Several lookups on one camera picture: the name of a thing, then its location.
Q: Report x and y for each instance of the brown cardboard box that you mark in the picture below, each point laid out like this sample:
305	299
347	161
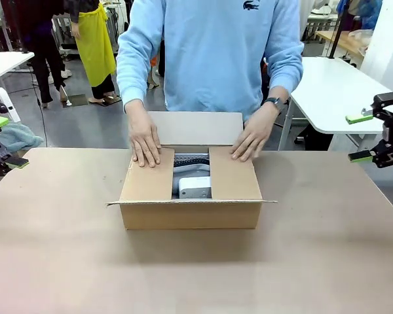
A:
190	214

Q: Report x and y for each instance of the person's left forearm blue sleeve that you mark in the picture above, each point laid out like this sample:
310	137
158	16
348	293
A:
283	72

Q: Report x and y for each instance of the person's right forearm blue sleeve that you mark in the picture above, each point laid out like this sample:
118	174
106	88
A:
132	75

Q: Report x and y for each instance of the small white box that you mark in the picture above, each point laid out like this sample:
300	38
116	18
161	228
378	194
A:
194	189

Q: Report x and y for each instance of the white device inside box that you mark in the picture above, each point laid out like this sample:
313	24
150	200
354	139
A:
188	172

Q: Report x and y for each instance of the person's left hand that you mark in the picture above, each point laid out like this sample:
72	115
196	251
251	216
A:
252	140

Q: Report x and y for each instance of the person's right hand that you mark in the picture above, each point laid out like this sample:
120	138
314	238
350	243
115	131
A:
145	144

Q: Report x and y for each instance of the light blue towel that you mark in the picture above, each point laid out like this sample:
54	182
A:
19	137

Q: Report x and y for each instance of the large white side table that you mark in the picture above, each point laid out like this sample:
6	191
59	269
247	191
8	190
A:
334	95

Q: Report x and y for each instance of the white table with thin edge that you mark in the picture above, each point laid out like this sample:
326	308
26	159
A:
3	63

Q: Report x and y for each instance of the black wrist watch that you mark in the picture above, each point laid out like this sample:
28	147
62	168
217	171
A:
275	101

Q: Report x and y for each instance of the wooden background table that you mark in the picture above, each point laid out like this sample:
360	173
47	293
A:
345	42

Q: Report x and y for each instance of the person in dark clothes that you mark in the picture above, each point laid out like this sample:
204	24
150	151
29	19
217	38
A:
42	49

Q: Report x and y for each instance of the clear plastic bag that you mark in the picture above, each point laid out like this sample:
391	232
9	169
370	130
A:
362	37

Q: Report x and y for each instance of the black stand pole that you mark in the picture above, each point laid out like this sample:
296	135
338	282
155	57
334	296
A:
338	31

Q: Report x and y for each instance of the white background workbench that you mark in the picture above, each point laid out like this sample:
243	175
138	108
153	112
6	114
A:
319	19

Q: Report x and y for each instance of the blue hanging garment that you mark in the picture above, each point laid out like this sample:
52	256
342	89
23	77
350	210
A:
370	13

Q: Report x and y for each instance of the mannequin with yellow apron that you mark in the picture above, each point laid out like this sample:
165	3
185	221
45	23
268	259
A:
93	45

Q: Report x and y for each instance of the mannequin with orange skirt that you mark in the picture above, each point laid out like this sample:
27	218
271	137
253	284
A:
153	70

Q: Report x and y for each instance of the person in light blue sweatshirt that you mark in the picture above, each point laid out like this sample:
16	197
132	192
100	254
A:
213	55

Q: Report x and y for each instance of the dark patterned item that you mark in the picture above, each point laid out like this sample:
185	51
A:
190	160

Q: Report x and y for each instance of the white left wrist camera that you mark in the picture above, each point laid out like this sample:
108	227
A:
8	104

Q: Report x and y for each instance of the dark mannequin base plate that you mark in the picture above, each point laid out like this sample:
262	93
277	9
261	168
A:
75	100
113	99

